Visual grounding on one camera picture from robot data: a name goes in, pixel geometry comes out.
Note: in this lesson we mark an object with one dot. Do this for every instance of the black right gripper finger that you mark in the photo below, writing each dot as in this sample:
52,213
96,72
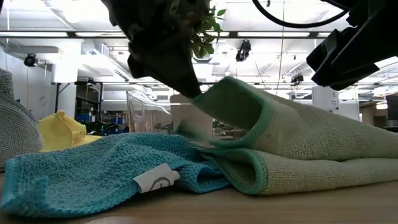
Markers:
335,53
345,77

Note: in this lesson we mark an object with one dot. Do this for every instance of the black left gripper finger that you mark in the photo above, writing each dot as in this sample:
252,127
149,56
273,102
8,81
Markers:
191,76
155,70

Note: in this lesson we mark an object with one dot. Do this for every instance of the pale green microfiber towel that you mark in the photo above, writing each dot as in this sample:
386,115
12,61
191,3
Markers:
311,130

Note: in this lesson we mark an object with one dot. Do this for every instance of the teal microfiber towel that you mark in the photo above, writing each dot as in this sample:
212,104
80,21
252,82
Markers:
93,168

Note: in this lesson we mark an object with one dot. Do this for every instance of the yellow microfiber towel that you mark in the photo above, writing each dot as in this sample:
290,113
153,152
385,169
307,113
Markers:
59,130

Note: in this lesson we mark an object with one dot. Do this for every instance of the grey microfiber towel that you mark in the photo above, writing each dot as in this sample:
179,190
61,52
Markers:
15,130

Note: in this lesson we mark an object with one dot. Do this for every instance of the long ceiling light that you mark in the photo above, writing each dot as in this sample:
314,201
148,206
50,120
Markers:
99,34
34,34
273,34
324,34

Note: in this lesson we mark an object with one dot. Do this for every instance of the white pillar kiosk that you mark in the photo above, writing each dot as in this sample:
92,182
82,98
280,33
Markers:
325,99

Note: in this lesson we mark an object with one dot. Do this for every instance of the green leafy plant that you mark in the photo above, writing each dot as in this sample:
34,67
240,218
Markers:
203,43

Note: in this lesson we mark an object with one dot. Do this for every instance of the white plant pot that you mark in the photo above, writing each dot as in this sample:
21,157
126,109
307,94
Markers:
186,115

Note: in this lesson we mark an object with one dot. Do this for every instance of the clear plastic bin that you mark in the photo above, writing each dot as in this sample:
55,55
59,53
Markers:
140,115

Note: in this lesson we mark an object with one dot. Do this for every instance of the dark computer monitor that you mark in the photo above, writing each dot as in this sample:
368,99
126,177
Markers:
392,107

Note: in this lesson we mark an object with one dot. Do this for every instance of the black background table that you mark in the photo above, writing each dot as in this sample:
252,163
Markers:
77,83

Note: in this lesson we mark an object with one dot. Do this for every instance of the black ceiling-hung camera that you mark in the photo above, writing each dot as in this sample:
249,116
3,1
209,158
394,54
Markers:
243,51
30,60
297,78

